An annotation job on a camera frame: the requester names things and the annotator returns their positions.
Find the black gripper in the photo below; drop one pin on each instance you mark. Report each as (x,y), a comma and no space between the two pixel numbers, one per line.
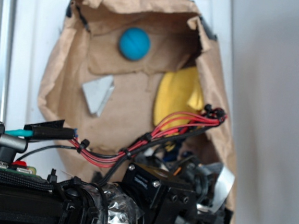
(193,194)

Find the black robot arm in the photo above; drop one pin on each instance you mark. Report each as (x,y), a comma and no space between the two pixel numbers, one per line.
(27,199)

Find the yellow cloth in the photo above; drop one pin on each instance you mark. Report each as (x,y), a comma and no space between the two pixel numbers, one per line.
(178,91)

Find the grey triangular block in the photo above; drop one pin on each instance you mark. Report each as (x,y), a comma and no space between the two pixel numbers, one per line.
(97,93)

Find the brown paper bag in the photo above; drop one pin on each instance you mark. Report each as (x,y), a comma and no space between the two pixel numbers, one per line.
(88,49)

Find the blue felt ball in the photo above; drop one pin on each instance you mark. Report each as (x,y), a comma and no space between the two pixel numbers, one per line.
(134,44)

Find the grey usb cable plug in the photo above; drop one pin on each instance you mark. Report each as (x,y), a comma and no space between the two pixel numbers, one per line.
(10,146)

